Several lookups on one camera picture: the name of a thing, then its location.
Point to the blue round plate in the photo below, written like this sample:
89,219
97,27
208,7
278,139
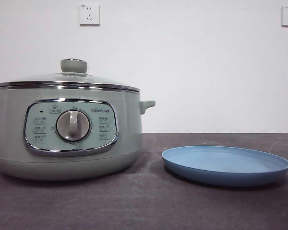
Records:
220,160

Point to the pale green electric steamer pot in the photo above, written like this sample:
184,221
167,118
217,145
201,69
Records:
12,143

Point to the glass lid with green knob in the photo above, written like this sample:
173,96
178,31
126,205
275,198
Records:
74,65

